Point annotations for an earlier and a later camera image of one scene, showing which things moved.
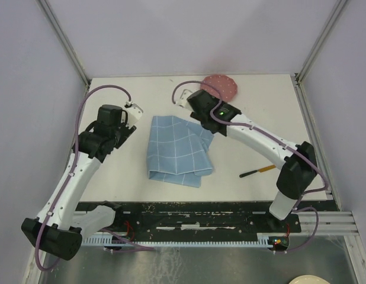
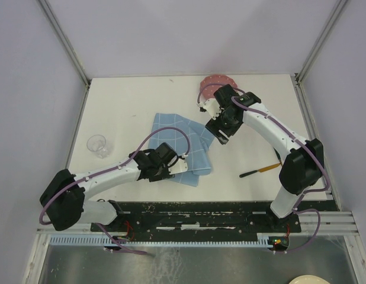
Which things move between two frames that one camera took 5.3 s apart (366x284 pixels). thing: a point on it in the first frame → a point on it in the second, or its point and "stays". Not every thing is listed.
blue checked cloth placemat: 177,151 stays
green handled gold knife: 260,170 stays
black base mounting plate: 197,217 stays
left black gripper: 127,132 → 164,175
